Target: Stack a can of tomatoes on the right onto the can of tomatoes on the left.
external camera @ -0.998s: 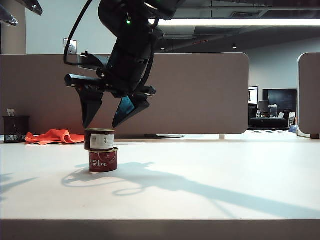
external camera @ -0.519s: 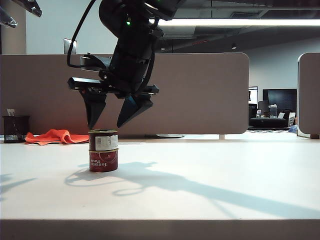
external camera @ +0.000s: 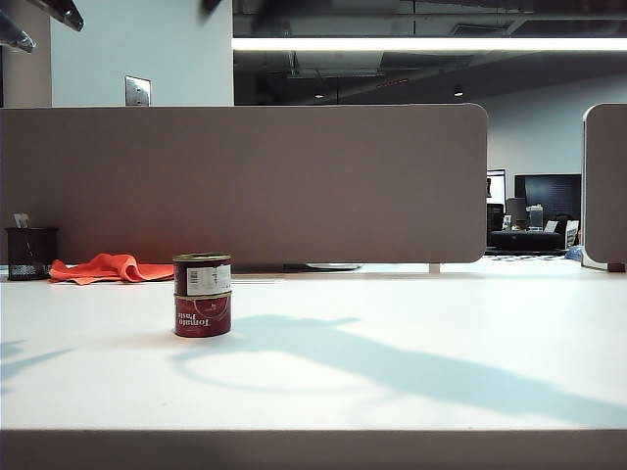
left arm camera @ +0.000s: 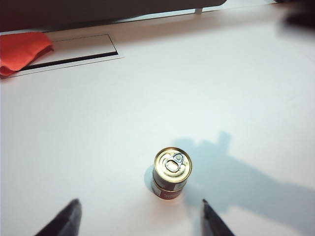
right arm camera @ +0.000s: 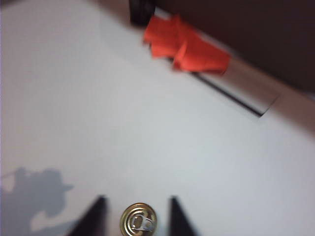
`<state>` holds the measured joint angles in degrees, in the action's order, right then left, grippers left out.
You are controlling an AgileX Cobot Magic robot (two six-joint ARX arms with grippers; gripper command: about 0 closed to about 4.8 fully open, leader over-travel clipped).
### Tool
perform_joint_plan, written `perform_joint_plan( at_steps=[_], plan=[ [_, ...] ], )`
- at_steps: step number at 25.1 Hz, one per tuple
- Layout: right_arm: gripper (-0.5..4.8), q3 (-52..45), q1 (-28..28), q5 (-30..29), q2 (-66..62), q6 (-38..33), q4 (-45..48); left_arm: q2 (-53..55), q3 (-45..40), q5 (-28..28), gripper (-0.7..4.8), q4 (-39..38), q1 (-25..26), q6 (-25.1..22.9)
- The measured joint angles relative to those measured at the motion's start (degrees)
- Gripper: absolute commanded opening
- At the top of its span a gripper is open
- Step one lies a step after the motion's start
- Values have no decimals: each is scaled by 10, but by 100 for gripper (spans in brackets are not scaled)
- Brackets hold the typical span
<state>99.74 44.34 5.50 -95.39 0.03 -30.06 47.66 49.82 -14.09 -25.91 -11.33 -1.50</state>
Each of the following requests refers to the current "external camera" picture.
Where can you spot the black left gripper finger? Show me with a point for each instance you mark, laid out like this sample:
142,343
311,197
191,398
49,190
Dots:
66,12
14,32

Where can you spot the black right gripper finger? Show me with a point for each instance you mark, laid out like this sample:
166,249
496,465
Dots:
215,4

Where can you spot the red can with white label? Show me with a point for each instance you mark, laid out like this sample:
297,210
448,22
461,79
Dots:
202,274

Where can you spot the red Tomato Paste can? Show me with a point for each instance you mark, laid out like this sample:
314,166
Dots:
202,318

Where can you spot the large grey desk partition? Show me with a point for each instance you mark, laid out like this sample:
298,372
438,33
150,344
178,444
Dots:
245,186

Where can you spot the long ceiling light strip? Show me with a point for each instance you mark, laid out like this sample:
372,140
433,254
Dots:
421,44

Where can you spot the black mesh pen holder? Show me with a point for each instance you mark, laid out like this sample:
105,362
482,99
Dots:
30,254

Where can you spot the orange cloth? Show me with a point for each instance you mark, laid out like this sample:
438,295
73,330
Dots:
108,269

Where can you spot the black hanging ceiling lamp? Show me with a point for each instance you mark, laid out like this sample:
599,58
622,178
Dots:
458,90

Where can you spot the grey oval stand base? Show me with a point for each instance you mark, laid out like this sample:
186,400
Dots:
333,267

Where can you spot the white framed monitor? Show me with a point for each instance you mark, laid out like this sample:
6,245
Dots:
496,186

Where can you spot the grey office chair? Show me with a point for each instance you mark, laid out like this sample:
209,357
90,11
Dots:
514,208

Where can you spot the black round sofa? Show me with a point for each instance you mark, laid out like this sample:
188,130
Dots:
524,240

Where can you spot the narrow grey desk partition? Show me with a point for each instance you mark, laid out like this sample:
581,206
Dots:
606,186

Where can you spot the blue bag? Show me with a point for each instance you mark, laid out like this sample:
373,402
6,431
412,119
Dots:
574,253

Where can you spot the metal wall switch plate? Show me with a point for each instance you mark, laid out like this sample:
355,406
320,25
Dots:
137,91

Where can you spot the large black wall screen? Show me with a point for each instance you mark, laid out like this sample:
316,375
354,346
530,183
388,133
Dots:
553,193

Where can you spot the brown partition bracket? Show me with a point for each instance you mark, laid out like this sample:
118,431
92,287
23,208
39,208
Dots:
616,267

